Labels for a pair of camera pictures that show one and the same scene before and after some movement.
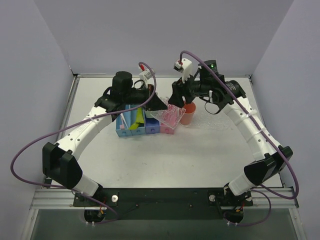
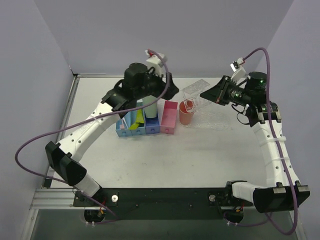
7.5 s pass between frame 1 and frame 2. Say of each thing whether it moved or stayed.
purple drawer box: stayed
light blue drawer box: stayed
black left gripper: moved
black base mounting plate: stayed
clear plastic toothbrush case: moved
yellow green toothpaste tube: stayed
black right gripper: moved
